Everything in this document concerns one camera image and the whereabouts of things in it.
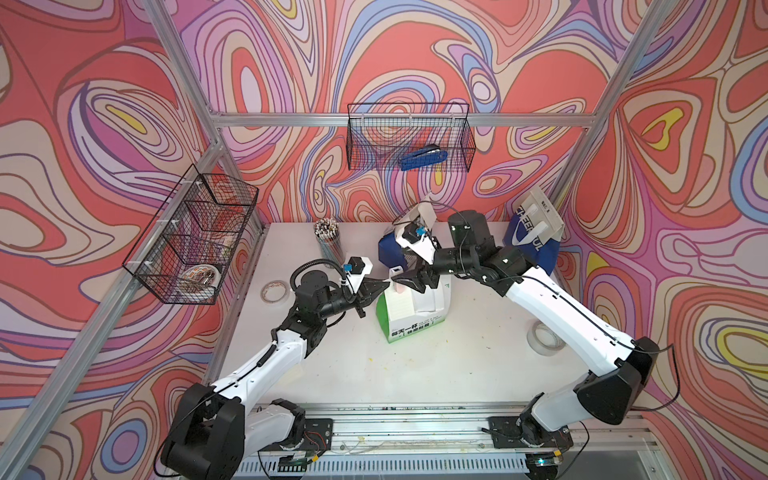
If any green white paper bag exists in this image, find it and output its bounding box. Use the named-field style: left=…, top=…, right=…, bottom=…
left=375, top=275, right=452, bottom=343

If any cream lined receipt paper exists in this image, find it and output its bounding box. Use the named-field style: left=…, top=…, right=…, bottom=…
left=385, top=283, right=415, bottom=323

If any blue white paper bag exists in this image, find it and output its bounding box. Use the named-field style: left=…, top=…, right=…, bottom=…
left=378, top=201, right=437, bottom=270

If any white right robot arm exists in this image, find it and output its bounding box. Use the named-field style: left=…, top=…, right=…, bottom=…
left=393, top=210, right=660, bottom=448

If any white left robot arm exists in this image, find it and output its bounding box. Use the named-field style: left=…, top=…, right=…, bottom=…
left=156, top=261, right=390, bottom=479

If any clear cup of pencils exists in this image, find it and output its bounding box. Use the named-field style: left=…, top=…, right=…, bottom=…
left=314, top=218, right=345, bottom=264

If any dark blue paper bag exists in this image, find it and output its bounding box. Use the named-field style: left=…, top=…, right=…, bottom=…
left=503, top=186, right=564, bottom=275

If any blue stapler in basket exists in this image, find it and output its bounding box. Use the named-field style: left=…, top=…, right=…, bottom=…
left=399, top=144, right=448, bottom=171

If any white tape roll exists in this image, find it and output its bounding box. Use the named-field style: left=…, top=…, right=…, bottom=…
left=526, top=321, right=566, bottom=357

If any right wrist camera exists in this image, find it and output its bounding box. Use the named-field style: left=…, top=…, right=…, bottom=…
left=394, top=221, right=438, bottom=265

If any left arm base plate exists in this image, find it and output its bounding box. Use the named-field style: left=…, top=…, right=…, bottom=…
left=262, top=418, right=334, bottom=453

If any black wire basket left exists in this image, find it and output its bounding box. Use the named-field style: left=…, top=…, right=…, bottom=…
left=122, top=166, right=259, bottom=305

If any black wire basket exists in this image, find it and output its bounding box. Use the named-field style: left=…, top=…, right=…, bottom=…
left=122, top=166, right=259, bottom=305
left=346, top=100, right=476, bottom=172

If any black wire basket back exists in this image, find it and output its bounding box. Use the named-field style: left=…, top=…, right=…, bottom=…
left=346, top=100, right=476, bottom=172

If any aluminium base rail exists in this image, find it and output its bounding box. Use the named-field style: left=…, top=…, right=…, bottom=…
left=235, top=402, right=674, bottom=479

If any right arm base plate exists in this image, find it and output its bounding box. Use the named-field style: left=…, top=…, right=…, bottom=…
left=481, top=416, right=574, bottom=451

